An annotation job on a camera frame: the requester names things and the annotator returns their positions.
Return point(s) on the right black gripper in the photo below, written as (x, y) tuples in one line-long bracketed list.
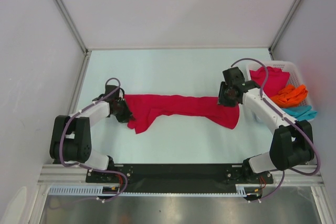
[(222, 100)]

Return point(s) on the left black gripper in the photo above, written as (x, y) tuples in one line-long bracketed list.
[(127, 117)]

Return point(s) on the magenta red t shirt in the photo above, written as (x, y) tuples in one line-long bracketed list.
[(277, 79), (146, 108)]

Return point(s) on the white plastic laundry basket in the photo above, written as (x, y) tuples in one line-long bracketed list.
[(294, 79)]

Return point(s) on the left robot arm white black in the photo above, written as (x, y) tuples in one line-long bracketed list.
[(71, 142)]

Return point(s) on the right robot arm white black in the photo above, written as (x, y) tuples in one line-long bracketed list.
[(292, 140)]

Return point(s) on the orange t shirt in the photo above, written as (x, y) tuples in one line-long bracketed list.
[(290, 96)]

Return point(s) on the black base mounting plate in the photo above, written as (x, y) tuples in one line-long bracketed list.
[(189, 178)]

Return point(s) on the teal t shirt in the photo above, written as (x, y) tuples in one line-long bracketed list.
[(301, 112)]

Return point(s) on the white slotted cable duct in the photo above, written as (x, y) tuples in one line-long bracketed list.
[(108, 191)]

